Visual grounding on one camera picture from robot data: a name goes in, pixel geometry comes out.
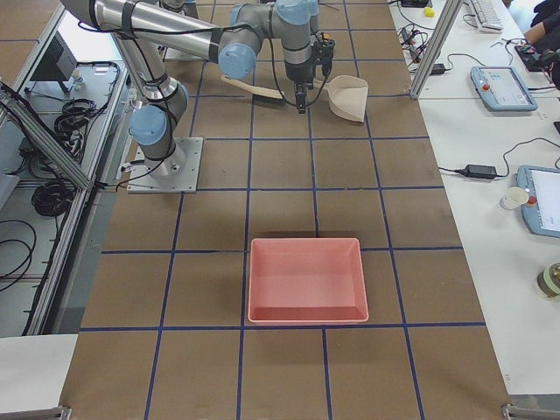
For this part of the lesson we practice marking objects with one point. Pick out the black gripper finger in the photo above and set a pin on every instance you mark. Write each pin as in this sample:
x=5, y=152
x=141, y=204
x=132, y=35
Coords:
x=299, y=96

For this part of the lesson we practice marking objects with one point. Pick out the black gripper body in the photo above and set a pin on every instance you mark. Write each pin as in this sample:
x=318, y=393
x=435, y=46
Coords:
x=299, y=73

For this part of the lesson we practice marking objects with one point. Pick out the beige plastic dustpan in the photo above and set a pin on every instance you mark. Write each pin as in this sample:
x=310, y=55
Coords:
x=348, y=97

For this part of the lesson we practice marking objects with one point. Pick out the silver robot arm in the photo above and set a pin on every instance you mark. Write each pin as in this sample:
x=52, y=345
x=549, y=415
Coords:
x=142, y=27

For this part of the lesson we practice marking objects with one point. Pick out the pink plastic bin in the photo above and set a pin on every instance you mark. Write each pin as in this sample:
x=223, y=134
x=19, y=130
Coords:
x=306, y=281

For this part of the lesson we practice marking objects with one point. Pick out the yellow sponge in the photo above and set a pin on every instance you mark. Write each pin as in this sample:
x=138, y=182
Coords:
x=429, y=12

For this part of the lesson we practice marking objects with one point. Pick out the black power adapter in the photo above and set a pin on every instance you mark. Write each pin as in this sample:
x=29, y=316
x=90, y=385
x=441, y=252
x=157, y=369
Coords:
x=477, y=171

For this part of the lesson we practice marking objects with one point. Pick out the blue teach pendant far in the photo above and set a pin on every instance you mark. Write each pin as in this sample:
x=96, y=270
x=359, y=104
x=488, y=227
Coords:
x=501, y=89

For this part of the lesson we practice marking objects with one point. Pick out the blue teach pendant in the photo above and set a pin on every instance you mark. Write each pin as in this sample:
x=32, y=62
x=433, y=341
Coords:
x=501, y=89
x=541, y=212

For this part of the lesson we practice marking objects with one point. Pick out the white paper cup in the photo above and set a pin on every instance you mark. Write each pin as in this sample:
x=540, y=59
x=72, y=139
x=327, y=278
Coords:
x=514, y=197

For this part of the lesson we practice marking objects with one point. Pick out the blue teach pendant near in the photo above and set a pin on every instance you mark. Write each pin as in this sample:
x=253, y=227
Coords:
x=541, y=212

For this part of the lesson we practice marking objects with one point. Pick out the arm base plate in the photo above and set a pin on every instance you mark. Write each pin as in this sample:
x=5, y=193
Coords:
x=177, y=174

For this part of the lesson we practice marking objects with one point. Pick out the aluminium frame post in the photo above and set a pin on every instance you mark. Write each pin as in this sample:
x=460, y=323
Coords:
x=438, y=38

